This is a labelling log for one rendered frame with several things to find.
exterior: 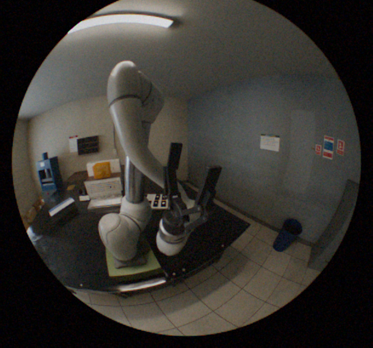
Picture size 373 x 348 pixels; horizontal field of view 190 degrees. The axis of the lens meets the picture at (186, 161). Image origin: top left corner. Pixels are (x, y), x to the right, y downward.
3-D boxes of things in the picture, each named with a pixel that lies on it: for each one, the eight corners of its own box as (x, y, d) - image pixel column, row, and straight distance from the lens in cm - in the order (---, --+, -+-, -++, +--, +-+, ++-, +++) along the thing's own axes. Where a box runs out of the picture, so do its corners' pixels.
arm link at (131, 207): (118, 228, 73) (135, 210, 85) (141, 240, 67) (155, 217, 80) (124, 77, 52) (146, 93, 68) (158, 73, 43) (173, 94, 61)
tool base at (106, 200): (88, 210, 137) (86, 207, 136) (91, 200, 154) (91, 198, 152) (122, 206, 124) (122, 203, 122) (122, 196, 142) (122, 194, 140)
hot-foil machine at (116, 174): (88, 195, 171) (80, 168, 160) (94, 184, 205) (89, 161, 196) (136, 188, 155) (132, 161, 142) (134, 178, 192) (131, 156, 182)
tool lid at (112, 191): (86, 184, 147) (87, 184, 149) (90, 200, 150) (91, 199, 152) (118, 180, 135) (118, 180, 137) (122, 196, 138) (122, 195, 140)
